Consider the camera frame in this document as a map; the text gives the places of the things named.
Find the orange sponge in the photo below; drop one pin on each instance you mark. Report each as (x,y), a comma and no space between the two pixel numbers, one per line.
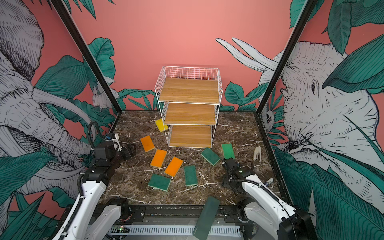
(158,158)
(147,143)
(174,167)

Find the dark green foreground sponge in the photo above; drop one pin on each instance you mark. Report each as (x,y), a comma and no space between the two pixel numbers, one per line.
(206,218)

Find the beige plastic clip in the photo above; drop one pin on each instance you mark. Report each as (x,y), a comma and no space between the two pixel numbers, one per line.
(257,156)

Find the black frame post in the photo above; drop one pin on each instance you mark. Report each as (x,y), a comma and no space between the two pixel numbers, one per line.
(297,31)
(64,14)

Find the right black frame post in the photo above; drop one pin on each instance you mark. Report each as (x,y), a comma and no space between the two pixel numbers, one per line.
(297,31)

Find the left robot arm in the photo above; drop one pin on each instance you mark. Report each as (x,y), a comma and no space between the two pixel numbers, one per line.
(108,156)

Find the white slotted cable duct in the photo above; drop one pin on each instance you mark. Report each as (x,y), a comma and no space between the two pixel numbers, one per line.
(141,230)

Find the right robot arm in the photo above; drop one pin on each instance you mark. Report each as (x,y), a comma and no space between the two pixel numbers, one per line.
(264,208)

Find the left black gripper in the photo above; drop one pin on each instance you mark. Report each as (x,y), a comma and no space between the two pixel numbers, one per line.
(128,151)

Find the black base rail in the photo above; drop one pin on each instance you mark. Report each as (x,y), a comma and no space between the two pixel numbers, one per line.
(230,214)

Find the left black frame post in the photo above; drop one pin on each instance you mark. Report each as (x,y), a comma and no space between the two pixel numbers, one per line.
(64,14)

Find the yellow sponge beside shelf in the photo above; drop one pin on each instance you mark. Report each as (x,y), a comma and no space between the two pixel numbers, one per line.
(161,126)

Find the white wire three-tier shelf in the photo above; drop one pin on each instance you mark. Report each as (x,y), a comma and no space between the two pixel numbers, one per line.
(189,100)

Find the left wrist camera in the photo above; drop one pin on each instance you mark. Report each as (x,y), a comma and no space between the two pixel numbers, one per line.
(115,139)

